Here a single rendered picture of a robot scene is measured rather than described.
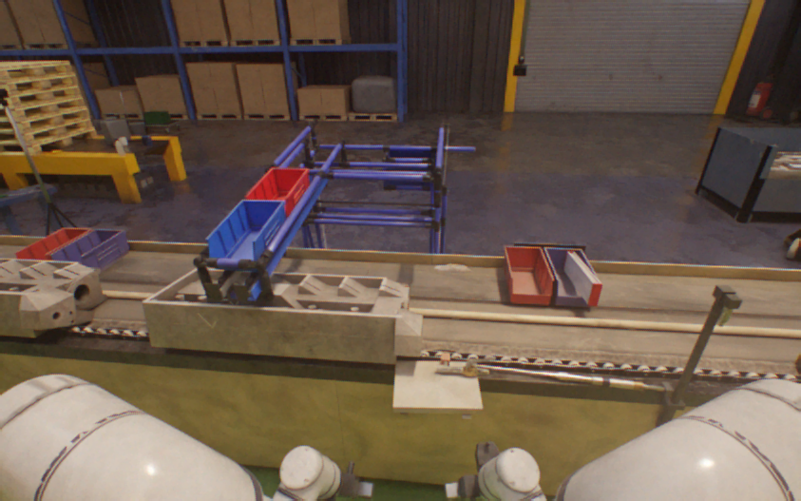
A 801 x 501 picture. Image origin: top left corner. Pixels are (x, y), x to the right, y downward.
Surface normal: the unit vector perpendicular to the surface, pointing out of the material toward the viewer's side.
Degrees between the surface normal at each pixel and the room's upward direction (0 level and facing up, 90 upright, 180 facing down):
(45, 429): 17
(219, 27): 90
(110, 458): 11
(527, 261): 88
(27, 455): 39
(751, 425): 5
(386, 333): 80
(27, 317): 71
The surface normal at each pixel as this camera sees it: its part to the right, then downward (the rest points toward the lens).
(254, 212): -0.11, 0.53
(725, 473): -0.07, -0.72
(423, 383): -0.01, -0.88
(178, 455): 0.58, -0.79
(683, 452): -0.32, -0.90
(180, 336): -0.11, 0.32
